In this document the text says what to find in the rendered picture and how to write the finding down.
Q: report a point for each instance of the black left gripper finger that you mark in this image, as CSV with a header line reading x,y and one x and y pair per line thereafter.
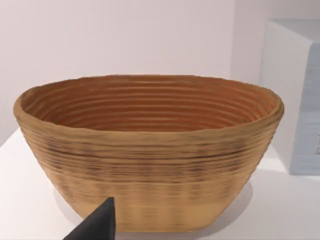
x,y
100,222

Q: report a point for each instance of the brown woven basket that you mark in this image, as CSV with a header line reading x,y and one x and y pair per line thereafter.
x,y
150,155

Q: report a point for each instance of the pale microwave oven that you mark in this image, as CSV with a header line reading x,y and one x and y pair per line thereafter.
x,y
287,100

